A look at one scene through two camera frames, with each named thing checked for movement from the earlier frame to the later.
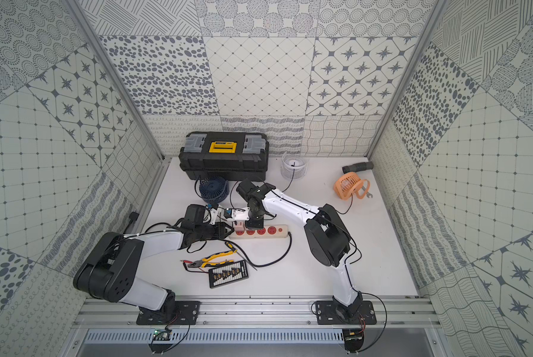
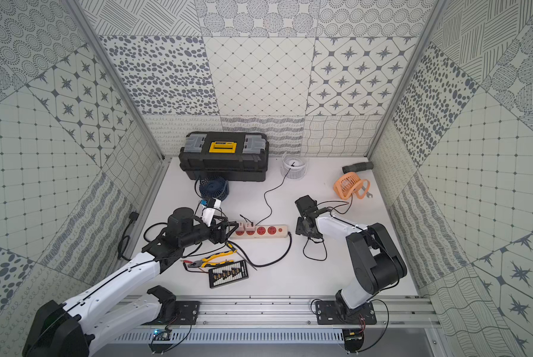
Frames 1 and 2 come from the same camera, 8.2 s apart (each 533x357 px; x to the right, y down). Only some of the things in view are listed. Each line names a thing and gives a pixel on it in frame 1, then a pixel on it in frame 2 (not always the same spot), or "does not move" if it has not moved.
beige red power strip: x=268 y=232 does not move
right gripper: x=251 y=224 to x=299 y=230
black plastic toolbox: x=235 y=155 does not move
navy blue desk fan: x=214 y=189 does not move
